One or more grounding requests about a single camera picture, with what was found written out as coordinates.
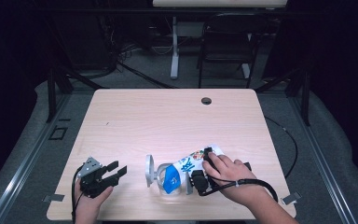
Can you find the white desk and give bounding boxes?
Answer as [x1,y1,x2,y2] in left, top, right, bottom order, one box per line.
[152,0,289,80]

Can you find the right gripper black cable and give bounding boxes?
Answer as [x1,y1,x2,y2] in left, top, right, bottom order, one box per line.
[199,177,279,203]

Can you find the thick black floor cable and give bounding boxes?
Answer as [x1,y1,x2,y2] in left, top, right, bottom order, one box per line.
[117,60,175,90]

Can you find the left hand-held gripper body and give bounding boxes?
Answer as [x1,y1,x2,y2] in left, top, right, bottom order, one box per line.
[76,157,113,199]

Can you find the clear container with grey lid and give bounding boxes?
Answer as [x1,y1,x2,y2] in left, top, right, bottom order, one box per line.
[145,154,187,197]

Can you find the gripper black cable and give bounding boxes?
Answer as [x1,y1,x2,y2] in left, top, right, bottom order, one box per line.
[71,164,86,224]
[199,177,279,203]

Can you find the aluminium rail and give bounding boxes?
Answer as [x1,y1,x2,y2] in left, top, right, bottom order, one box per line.
[0,92,73,224]
[287,96,358,224]

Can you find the white and blue snack pouch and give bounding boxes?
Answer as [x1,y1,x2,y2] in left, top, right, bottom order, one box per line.
[162,143,226,194]

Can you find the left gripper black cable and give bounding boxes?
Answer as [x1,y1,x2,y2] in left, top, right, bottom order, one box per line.
[71,164,86,224]

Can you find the person's right hand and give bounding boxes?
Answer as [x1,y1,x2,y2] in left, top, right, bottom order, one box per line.
[202,154,264,208]

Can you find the black metal frame stand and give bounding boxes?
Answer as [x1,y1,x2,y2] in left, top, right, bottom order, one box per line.
[255,66,311,127]
[46,66,106,123]

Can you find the black chair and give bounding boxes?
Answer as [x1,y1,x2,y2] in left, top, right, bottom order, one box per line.
[197,12,269,89]

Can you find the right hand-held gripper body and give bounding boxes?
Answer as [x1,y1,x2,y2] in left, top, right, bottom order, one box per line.
[185,169,213,196]

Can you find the grey tape strip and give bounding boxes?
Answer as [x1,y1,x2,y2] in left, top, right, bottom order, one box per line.
[42,193,65,203]
[281,191,302,205]

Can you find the thin black floor cable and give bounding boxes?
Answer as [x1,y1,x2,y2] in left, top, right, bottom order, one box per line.
[264,115,298,180]

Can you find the person's left hand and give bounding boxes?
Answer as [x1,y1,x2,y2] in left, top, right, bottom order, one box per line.
[74,180,115,220]

